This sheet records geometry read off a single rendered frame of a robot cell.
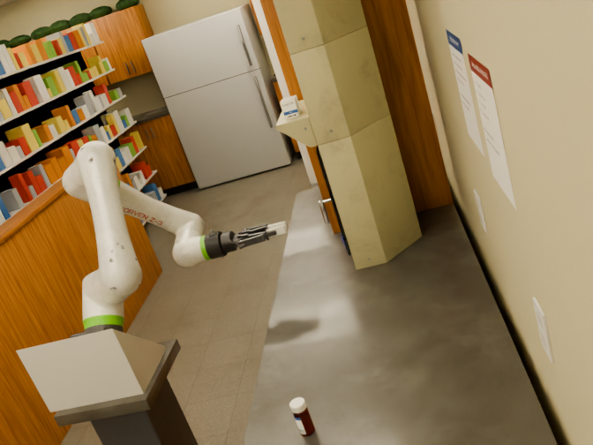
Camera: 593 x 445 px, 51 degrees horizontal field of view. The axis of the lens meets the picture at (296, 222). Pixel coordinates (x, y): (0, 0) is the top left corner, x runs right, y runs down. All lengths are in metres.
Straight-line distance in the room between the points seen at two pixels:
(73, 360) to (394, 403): 0.97
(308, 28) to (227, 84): 5.13
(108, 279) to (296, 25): 0.95
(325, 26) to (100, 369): 1.24
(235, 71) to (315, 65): 5.07
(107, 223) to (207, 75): 5.18
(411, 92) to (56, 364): 1.52
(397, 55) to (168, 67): 5.04
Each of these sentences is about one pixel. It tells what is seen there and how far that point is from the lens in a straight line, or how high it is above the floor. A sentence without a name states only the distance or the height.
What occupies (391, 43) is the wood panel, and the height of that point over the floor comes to 1.60.
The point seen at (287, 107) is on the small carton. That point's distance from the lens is 2.09.
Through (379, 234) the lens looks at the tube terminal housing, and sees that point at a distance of 2.16.
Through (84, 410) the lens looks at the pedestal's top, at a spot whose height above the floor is 0.94.
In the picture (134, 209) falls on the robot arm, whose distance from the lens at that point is 2.31.
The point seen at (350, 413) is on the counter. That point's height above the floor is 0.94.
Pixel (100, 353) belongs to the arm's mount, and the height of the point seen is 1.11.
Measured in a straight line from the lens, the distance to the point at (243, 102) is 7.10.
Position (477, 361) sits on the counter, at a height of 0.94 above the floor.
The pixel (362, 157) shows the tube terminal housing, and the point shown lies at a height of 1.33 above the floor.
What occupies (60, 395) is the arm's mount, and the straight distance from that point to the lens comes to 2.13.
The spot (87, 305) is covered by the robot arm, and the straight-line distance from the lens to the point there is 2.12.
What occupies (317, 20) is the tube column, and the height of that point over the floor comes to 1.78.
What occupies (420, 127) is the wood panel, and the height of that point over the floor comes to 1.27.
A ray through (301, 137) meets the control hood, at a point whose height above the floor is 1.45.
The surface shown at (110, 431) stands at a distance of 2.20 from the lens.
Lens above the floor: 1.92
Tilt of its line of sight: 21 degrees down
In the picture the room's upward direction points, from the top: 19 degrees counter-clockwise
